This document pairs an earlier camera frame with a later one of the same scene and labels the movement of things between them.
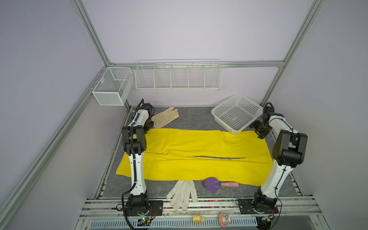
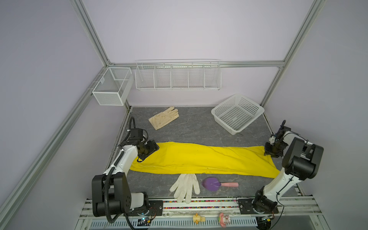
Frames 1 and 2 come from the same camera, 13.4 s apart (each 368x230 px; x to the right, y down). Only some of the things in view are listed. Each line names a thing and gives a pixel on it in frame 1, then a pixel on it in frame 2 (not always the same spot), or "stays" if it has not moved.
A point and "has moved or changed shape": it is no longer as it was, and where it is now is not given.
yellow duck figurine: (197, 218) stays
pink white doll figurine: (224, 220) stays
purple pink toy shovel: (212, 184) stays
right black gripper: (261, 135) -> (267, 152)
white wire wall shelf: (178, 76) stays
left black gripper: (145, 129) -> (153, 147)
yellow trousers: (195, 155) has moved or changed shape
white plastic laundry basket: (236, 114) stays
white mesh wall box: (113, 86) stays
